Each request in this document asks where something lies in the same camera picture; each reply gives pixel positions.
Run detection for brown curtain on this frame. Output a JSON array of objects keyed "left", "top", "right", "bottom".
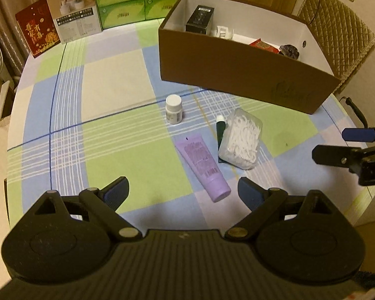
[{"left": 0, "top": 0, "right": 55, "bottom": 82}]

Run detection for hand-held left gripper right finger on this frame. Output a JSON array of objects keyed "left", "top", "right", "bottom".
[{"left": 224, "top": 176, "right": 352, "bottom": 243}]

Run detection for small black box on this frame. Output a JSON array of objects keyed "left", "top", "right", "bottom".
[{"left": 185, "top": 5, "right": 215, "bottom": 35}]

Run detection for dark hair scrunchie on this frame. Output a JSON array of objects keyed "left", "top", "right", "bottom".
[{"left": 278, "top": 44, "right": 301, "bottom": 61}]

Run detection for dark cloth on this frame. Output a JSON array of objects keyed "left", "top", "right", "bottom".
[{"left": 351, "top": 269, "right": 375, "bottom": 300}]

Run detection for clear box of floss picks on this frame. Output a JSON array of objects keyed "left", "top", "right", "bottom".
[{"left": 218, "top": 108, "right": 264, "bottom": 170}]

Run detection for cream hair claw clip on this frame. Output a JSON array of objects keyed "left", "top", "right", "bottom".
[{"left": 211, "top": 25, "right": 235, "bottom": 40}]

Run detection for plaid cloth covered desktop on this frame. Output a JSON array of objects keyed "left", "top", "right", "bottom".
[{"left": 4, "top": 17, "right": 375, "bottom": 226}]

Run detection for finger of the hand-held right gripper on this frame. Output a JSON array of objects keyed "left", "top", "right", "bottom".
[
  {"left": 342, "top": 126, "right": 375, "bottom": 143},
  {"left": 312, "top": 144, "right": 363, "bottom": 175}
]

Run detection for red snack packet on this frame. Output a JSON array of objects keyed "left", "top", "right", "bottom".
[{"left": 249, "top": 39, "right": 281, "bottom": 54}]

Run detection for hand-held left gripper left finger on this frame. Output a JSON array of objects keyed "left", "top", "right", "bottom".
[{"left": 24, "top": 176, "right": 143, "bottom": 243}]

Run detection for white product box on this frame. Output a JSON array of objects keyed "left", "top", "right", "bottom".
[{"left": 45, "top": 0, "right": 103, "bottom": 44}]

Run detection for purple cream tube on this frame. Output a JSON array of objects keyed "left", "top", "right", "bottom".
[{"left": 174, "top": 133, "right": 232, "bottom": 203}]

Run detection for green lip balm tube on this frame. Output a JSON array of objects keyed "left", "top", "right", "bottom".
[{"left": 215, "top": 114, "right": 227, "bottom": 164}]

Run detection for quilted tan chair cover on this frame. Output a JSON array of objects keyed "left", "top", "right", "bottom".
[{"left": 297, "top": 0, "right": 375, "bottom": 82}]

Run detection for brown cardboard box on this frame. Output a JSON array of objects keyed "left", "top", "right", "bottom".
[{"left": 158, "top": 0, "right": 341, "bottom": 115}]

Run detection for white pill bottle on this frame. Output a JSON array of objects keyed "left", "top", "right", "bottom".
[{"left": 165, "top": 95, "right": 184, "bottom": 125}]

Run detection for red gift box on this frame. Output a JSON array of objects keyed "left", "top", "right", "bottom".
[{"left": 15, "top": 1, "right": 61, "bottom": 59}]

